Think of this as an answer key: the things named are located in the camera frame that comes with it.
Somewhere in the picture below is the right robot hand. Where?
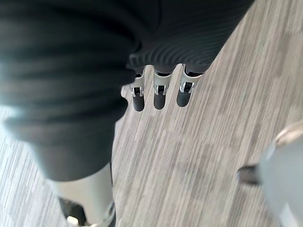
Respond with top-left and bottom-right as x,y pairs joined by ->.
0,0 -> 253,227

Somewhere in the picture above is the silver robot leg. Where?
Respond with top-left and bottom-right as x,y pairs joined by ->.
257,122 -> 303,227

